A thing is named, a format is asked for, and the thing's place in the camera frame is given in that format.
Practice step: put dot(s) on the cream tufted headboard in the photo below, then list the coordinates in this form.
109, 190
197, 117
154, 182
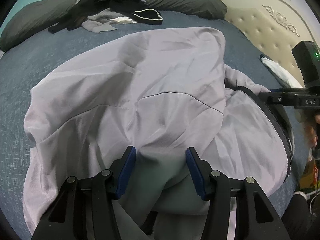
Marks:
270, 30

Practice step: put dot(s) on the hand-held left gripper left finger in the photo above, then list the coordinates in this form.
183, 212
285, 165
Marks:
126, 172

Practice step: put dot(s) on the blue patterned bed sheet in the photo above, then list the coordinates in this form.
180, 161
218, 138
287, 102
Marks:
50, 55

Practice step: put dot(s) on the light grey jacket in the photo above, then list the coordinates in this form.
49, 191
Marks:
150, 80

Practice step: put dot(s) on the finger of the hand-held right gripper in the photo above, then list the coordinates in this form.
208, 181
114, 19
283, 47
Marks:
277, 98

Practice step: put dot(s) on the dark grey long pillow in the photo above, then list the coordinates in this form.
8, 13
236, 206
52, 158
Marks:
187, 2

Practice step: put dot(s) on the small white garment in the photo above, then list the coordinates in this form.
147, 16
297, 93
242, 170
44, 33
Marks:
121, 20

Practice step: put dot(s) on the folded white shirt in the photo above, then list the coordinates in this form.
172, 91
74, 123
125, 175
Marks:
291, 80

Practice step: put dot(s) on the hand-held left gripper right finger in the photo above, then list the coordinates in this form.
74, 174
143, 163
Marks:
195, 172

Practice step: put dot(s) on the black garment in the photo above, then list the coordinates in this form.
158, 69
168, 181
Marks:
75, 15

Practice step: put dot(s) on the person's right hand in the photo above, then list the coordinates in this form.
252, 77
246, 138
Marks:
312, 136

